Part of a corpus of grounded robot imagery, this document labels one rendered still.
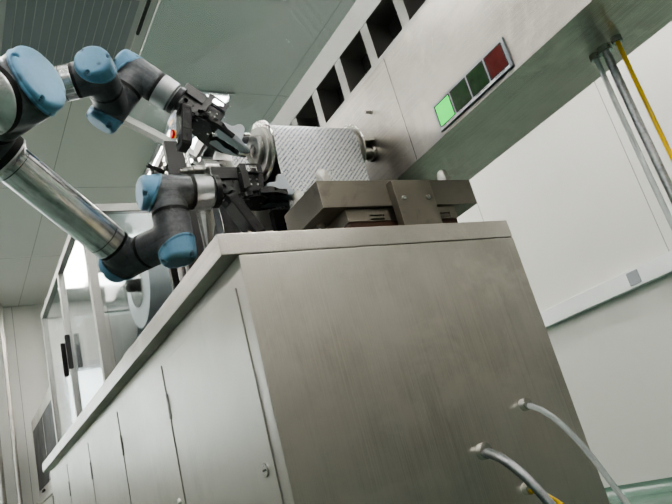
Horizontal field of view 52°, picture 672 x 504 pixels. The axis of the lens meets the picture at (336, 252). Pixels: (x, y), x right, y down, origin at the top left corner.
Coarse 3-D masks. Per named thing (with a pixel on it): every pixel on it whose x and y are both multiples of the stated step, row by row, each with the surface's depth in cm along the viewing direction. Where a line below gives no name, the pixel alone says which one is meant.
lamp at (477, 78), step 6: (480, 66) 145; (474, 72) 146; (480, 72) 145; (468, 78) 148; (474, 78) 146; (480, 78) 145; (486, 78) 143; (474, 84) 146; (480, 84) 145; (474, 90) 146
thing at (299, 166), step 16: (288, 160) 159; (304, 160) 161; (320, 160) 164; (336, 160) 166; (352, 160) 168; (288, 176) 157; (304, 176) 159; (336, 176) 164; (352, 176) 166; (304, 192) 158
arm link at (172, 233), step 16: (160, 208) 136; (176, 208) 137; (160, 224) 136; (176, 224) 135; (144, 240) 137; (160, 240) 135; (176, 240) 134; (192, 240) 137; (144, 256) 137; (160, 256) 135; (176, 256) 134; (192, 256) 136
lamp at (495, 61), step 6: (498, 48) 140; (492, 54) 141; (498, 54) 140; (486, 60) 143; (492, 60) 141; (498, 60) 140; (504, 60) 139; (492, 66) 142; (498, 66) 140; (504, 66) 139; (492, 72) 142; (498, 72) 140
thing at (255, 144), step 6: (252, 138) 163; (258, 138) 161; (252, 144) 164; (258, 144) 160; (252, 150) 163; (258, 150) 161; (264, 150) 161; (252, 156) 165; (258, 156) 161; (252, 162) 164; (258, 162) 162
